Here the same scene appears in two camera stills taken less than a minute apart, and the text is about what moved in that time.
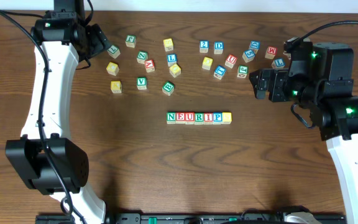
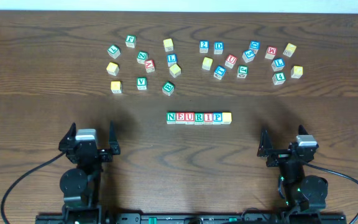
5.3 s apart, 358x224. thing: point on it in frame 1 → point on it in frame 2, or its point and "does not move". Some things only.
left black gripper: x=97 y=40 → x=103 y=151
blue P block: x=217 y=117 does not move
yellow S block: x=226 y=117 does not move
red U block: x=189 y=117 does not move
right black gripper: x=272 y=84 → x=279 y=155
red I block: x=208 y=118 does not move
